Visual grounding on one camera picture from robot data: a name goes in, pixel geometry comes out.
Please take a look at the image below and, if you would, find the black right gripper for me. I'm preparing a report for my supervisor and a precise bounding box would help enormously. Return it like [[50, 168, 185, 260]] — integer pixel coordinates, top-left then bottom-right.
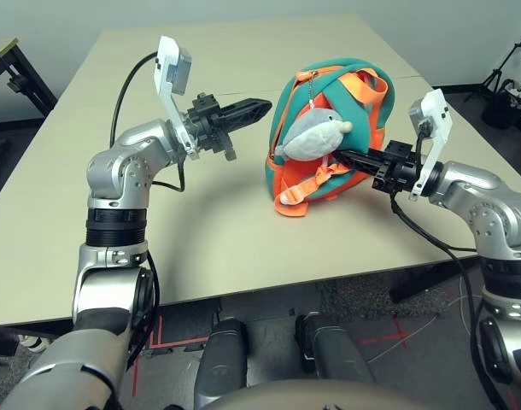
[[335, 139, 426, 193]]

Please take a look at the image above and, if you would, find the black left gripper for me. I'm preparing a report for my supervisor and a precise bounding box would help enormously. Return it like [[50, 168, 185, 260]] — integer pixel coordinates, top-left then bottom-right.
[[185, 91, 273, 162]]

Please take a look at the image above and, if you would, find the teal and orange backpack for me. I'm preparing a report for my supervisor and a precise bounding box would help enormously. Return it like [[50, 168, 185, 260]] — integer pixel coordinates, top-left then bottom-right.
[[264, 58, 396, 217]]

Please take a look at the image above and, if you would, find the grey plush fish charm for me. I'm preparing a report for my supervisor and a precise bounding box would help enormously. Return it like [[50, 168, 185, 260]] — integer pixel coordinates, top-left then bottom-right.
[[273, 106, 354, 161]]

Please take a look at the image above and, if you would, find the black waste bin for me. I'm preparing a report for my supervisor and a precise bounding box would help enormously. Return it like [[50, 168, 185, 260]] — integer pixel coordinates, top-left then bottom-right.
[[481, 79, 521, 129]]

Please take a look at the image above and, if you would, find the black tripod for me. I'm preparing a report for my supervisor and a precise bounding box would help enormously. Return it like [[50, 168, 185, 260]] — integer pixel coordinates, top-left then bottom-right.
[[482, 33, 521, 93]]

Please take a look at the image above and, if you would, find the grey right robot leg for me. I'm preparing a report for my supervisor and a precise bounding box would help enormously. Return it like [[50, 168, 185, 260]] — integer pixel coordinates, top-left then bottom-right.
[[295, 312, 375, 384]]

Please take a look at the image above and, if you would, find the grey robot leg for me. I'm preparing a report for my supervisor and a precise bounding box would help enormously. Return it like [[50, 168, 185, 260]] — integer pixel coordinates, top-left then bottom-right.
[[295, 312, 375, 384], [195, 318, 249, 407]]

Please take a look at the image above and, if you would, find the grey left robot leg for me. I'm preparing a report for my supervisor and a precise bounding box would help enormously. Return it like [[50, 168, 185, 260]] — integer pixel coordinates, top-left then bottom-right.
[[195, 318, 249, 407]]

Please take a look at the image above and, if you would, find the beige robot torso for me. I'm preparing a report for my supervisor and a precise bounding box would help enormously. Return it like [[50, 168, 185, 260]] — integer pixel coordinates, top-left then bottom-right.
[[157, 379, 394, 410]]

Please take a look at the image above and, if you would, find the white caster wheel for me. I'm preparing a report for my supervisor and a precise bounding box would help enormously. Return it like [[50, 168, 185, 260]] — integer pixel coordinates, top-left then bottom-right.
[[19, 334, 46, 354]]

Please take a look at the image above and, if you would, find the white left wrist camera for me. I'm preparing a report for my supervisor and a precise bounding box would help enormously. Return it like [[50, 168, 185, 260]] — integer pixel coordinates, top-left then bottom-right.
[[155, 36, 200, 161]]

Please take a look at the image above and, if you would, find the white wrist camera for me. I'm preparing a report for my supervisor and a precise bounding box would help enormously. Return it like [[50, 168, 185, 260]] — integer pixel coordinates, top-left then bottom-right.
[[407, 88, 454, 202], [155, 36, 200, 161]]

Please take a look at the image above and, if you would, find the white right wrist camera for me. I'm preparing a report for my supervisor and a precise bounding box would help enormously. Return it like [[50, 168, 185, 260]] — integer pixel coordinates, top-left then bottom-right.
[[407, 88, 454, 202]]

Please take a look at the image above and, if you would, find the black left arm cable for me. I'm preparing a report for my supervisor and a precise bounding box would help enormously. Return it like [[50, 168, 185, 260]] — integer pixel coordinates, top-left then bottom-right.
[[109, 50, 187, 372]]

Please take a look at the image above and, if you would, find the thin white floor cable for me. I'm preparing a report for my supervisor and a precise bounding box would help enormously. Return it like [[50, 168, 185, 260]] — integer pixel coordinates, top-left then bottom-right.
[[366, 313, 440, 364]]

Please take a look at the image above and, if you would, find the black metal frame table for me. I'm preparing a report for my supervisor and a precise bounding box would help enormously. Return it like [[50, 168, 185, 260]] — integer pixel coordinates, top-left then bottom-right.
[[0, 37, 59, 125]]

